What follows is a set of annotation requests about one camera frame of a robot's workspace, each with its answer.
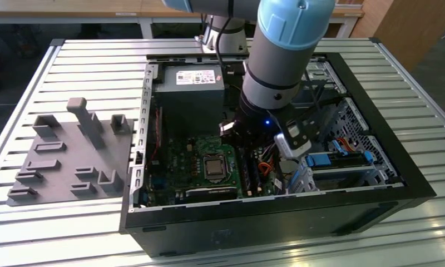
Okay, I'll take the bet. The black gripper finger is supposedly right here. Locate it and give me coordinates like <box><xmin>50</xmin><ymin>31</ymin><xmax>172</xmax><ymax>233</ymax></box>
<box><xmin>218</xmin><ymin>121</ymin><xmax>241</xmax><ymax>145</ymax></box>

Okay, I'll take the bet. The blue RAM stick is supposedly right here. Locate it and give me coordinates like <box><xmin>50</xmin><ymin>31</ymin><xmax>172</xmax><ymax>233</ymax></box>
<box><xmin>244</xmin><ymin>149</ymin><xmax>260</xmax><ymax>192</ymax></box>

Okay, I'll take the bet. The dark RAM stick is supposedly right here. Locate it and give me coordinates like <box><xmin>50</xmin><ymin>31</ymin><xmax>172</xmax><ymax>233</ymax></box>
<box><xmin>250</xmin><ymin>151</ymin><xmax>264</xmax><ymax>192</ymax></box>

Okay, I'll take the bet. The black RAM slot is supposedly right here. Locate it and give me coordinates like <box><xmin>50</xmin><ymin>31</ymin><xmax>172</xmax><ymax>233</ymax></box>
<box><xmin>240</xmin><ymin>151</ymin><xmax>253</xmax><ymax>196</ymax></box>

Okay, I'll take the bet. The grey power supply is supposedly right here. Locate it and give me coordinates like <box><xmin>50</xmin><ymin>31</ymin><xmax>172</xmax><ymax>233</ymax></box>
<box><xmin>153</xmin><ymin>65</ymin><xmax>226</xmax><ymax>137</ymax></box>

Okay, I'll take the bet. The silver CPU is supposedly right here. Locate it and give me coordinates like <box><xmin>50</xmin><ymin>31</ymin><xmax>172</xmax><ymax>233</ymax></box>
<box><xmin>204</xmin><ymin>160</ymin><xmax>225</xmax><ymax>179</ymax></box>

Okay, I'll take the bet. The green motherboard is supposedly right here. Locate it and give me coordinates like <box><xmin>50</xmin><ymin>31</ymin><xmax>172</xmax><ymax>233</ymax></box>
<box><xmin>144</xmin><ymin>130</ymin><xmax>282</xmax><ymax>206</ymax></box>

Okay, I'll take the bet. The round grey speaker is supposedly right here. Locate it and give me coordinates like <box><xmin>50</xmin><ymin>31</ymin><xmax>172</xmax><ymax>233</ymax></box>
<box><xmin>281</xmin><ymin>159</ymin><xmax>301</xmax><ymax>175</ymax></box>

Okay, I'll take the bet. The blue disk carrier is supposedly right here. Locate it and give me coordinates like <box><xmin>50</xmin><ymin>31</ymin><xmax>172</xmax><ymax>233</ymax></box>
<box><xmin>306</xmin><ymin>151</ymin><xmax>374</xmax><ymax>169</ymax></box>

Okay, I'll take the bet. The black graphics card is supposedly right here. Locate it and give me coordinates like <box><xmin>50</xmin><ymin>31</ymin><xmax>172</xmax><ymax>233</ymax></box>
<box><xmin>184</xmin><ymin>186</ymin><xmax>238</xmax><ymax>201</ymax></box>

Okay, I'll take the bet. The grey drive cage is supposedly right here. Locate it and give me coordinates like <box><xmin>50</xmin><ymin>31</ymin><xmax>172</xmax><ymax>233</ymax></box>
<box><xmin>292</xmin><ymin>62</ymin><xmax>348</xmax><ymax>112</ymax></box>

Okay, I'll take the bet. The silver drive cage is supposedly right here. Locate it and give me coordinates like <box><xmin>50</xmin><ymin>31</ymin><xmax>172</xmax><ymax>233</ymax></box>
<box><xmin>286</xmin><ymin>162</ymin><xmax>392</xmax><ymax>194</ymax></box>

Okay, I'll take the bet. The black PC case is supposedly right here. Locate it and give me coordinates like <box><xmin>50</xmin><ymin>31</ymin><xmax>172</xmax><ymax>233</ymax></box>
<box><xmin>118</xmin><ymin>51</ymin><xmax>437</xmax><ymax>258</ymax></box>

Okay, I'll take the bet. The grey parts rack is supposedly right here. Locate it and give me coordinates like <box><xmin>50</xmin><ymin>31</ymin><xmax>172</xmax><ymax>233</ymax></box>
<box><xmin>5</xmin><ymin>97</ymin><xmax>138</xmax><ymax>207</ymax></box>

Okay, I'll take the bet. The wooden cabinet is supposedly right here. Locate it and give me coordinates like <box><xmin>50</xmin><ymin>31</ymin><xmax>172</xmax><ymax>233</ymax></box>
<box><xmin>350</xmin><ymin>0</ymin><xmax>445</xmax><ymax>73</ymax></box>

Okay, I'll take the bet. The wooden desk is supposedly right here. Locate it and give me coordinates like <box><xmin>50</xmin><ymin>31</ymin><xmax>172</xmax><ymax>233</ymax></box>
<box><xmin>0</xmin><ymin>0</ymin><xmax>364</xmax><ymax>39</ymax></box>

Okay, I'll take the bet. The black camera bracket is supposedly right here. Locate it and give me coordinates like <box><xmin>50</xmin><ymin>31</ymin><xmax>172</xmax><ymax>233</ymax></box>
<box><xmin>269</xmin><ymin>110</ymin><xmax>312</xmax><ymax>150</ymax></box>

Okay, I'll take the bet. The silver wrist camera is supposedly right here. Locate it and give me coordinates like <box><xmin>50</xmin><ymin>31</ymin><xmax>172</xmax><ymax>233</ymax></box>
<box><xmin>273</xmin><ymin>132</ymin><xmax>313</xmax><ymax>161</ymax></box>

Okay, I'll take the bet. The orange wire bundle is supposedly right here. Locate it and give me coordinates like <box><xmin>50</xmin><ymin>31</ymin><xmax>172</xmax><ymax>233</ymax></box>
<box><xmin>257</xmin><ymin>151</ymin><xmax>282</xmax><ymax>176</ymax></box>

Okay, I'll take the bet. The red cable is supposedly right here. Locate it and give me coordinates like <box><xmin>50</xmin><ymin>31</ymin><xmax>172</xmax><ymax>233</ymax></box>
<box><xmin>150</xmin><ymin>107</ymin><xmax>162</xmax><ymax>165</ymax></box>

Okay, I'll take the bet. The black cable bundle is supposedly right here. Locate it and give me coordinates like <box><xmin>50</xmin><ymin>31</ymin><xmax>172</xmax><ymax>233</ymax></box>
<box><xmin>292</xmin><ymin>96</ymin><xmax>344</xmax><ymax>112</ymax></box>

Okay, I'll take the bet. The orange data cable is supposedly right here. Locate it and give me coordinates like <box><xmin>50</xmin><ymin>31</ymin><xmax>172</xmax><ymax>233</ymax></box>
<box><xmin>336</xmin><ymin>137</ymin><xmax>358</xmax><ymax>155</ymax></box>

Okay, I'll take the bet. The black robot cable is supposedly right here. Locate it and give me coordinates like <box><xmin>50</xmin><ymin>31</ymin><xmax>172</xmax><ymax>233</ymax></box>
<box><xmin>214</xmin><ymin>0</ymin><xmax>233</xmax><ymax>65</ymax></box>

